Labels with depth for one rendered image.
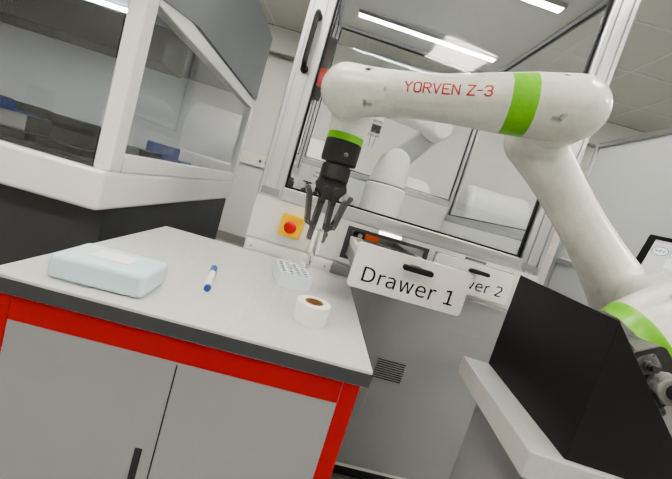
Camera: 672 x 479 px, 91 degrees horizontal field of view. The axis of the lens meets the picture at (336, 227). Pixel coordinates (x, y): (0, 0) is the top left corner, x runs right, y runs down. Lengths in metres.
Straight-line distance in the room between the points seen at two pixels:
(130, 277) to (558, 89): 0.79
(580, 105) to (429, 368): 0.95
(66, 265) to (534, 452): 0.75
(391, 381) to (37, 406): 0.98
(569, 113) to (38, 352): 0.97
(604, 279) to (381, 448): 0.96
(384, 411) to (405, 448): 0.17
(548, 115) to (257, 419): 0.73
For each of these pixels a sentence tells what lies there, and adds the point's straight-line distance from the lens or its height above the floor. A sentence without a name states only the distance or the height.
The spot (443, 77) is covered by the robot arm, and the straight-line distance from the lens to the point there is 0.71.
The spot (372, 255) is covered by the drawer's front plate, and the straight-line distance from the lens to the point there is 0.79.
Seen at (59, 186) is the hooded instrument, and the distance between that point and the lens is 1.08.
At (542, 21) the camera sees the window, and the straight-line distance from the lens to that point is 1.44.
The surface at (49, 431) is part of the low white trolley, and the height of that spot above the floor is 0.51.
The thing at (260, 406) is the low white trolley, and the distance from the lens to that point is 0.64.
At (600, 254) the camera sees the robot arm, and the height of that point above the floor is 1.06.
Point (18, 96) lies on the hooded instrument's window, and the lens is 1.16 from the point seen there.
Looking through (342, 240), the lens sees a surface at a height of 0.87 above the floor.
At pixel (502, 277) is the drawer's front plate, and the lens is 1.28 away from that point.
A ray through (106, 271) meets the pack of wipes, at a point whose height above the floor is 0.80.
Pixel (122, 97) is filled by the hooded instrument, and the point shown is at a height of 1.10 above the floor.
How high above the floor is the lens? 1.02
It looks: 6 degrees down
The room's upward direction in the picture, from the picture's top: 17 degrees clockwise
